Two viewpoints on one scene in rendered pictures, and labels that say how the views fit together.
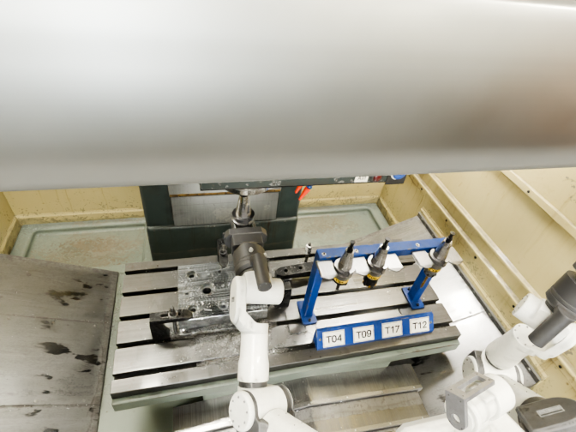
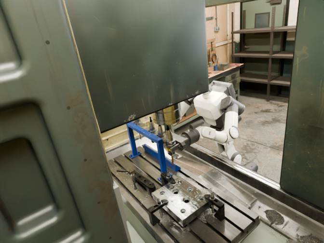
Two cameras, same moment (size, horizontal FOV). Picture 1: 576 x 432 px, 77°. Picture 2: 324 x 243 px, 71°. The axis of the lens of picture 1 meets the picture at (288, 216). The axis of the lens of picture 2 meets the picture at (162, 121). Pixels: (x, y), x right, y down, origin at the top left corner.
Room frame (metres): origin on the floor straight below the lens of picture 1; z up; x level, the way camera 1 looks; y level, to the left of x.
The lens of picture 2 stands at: (1.07, 1.21, 1.96)
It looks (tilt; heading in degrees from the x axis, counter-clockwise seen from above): 24 degrees down; 256
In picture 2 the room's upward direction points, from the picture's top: 8 degrees counter-clockwise
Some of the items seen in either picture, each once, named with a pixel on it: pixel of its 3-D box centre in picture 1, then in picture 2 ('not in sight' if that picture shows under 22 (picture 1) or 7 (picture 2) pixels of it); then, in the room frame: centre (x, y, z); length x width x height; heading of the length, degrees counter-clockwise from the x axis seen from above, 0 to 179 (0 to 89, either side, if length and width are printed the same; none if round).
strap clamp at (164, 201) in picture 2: (222, 256); (159, 209); (0.92, 0.22, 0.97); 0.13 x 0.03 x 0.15; 19
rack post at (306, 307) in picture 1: (313, 288); (162, 161); (0.78, -0.12, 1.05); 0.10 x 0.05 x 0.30; 19
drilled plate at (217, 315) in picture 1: (221, 291); (181, 198); (0.77, 0.19, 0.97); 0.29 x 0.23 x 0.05; 109
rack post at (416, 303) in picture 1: (426, 274); (132, 141); (0.92, -0.54, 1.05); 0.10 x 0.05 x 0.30; 19
